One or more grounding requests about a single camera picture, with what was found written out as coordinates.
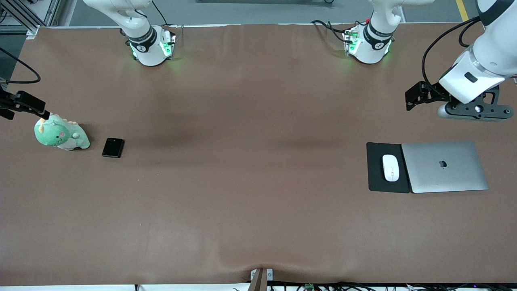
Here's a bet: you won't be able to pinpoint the white computer mouse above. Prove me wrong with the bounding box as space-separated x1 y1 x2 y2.
382 154 400 182

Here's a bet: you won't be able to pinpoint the black phone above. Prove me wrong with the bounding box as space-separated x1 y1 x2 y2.
101 137 125 158

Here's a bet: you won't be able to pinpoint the black mouse pad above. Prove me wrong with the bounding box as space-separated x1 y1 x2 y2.
366 142 412 194

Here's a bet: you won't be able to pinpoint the green dinosaur plush toy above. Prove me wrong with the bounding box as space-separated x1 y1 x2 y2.
34 114 91 151

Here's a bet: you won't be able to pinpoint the silver closed laptop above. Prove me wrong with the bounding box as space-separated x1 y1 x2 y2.
401 140 490 194

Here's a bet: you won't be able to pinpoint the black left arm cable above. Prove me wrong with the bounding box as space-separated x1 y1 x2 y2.
421 16 482 95

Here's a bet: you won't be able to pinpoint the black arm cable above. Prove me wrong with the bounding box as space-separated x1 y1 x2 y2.
0 48 41 84
421 16 482 95

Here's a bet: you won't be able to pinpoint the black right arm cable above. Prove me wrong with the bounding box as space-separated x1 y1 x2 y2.
0 48 41 84

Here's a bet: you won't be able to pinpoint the aluminium frame profile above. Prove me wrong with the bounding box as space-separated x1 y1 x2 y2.
0 0 62 40

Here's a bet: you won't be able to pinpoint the black left base cables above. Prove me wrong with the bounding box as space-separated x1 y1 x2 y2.
311 19 352 43

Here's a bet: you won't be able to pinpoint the black right base cable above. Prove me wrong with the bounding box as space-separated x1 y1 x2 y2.
151 0 170 27

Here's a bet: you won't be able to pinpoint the metal table edge bracket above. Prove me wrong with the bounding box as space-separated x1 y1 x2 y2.
250 268 274 291

